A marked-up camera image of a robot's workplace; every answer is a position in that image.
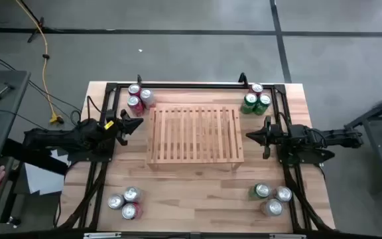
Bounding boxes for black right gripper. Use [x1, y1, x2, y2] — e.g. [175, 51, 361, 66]
[245, 115, 291, 160]

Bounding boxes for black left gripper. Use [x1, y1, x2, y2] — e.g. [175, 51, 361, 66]
[113, 108, 145, 147]

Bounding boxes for red soda can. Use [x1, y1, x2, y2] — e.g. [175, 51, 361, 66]
[127, 95, 145, 117]
[249, 82, 265, 96]
[121, 202, 144, 220]
[127, 83, 143, 99]

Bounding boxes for green Sprite can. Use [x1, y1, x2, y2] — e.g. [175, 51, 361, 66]
[253, 94, 272, 116]
[240, 92, 259, 115]
[249, 182, 272, 201]

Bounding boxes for silver diet soda can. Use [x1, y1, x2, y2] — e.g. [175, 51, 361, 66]
[123, 186, 144, 204]
[275, 185, 293, 203]
[259, 198, 284, 217]
[107, 193, 125, 210]

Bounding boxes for wooden slatted shelf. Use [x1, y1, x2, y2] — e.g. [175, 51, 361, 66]
[146, 102, 245, 172]

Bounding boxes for white paper sheets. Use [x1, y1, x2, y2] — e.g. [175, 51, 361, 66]
[23, 149, 71, 196]

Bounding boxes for black diagonal support bar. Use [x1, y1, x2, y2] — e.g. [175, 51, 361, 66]
[1, 137, 69, 175]

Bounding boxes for grey metal cart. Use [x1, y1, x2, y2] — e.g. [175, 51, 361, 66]
[343, 99, 382, 193]

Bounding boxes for grey side desk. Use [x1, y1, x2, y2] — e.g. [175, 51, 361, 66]
[0, 69, 32, 162]

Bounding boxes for black stand legs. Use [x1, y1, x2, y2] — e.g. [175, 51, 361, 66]
[18, 0, 64, 43]

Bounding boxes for small metal caster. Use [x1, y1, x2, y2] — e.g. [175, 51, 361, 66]
[7, 215, 23, 228]

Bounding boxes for black floor cable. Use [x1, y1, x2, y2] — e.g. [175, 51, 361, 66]
[0, 46, 83, 114]

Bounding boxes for black metal table frame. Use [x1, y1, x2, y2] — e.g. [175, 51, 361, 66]
[56, 72, 336, 233]

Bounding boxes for yellow extension cord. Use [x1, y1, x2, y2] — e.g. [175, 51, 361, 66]
[14, 0, 65, 125]

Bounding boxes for silver metal bracket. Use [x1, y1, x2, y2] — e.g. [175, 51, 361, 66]
[83, 232, 122, 239]
[269, 233, 307, 239]

